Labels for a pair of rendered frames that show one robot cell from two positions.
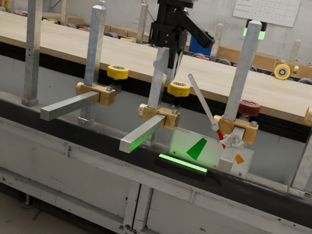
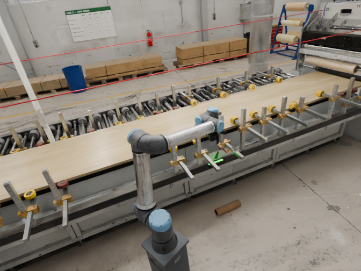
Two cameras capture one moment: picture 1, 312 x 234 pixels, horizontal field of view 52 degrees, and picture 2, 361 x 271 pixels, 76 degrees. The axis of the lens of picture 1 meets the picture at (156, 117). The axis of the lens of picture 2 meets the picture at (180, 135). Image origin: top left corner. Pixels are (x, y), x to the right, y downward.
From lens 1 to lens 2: 1.60 m
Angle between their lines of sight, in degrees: 35
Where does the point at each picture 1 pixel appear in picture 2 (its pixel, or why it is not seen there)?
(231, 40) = (83, 58)
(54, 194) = not seen: hidden behind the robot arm
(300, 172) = (242, 143)
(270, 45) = (110, 52)
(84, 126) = (179, 173)
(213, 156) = (221, 154)
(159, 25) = (213, 136)
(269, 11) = (97, 30)
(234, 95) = (222, 136)
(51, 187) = not seen: hidden behind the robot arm
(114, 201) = (178, 189)
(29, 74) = not seen: hidden behind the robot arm
